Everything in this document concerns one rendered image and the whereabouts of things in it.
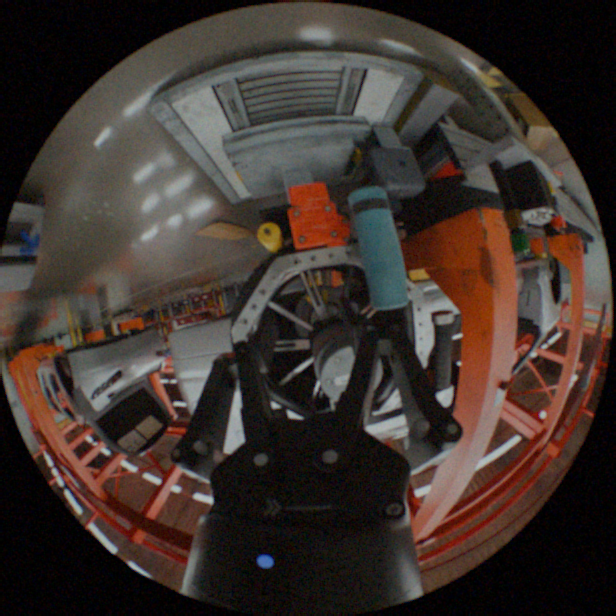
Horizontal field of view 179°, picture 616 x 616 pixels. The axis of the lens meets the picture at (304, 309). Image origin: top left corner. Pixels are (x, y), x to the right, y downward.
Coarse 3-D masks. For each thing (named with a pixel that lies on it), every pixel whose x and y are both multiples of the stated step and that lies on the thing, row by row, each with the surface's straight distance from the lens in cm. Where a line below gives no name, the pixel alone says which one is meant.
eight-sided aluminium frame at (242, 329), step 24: (288, 264) 49; (312, 264) 49; (360, 264) 56; (264, 288) 50; (408, 288) 59; (408, 312) 62; (240, 336) 53; (408, 336) 64; (288, 408) 62; (384, 408) 66
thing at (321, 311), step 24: (336, 264) 59; (264, 312) 64; (288, 312) 60; (360, 312) 63; (384, 312) 80; (312, 336) 62; (312, 360) 64; (384, 360) 78; (288, 384) 75; (312, 384) 84; (384, 384) 72; (312, 408) 71
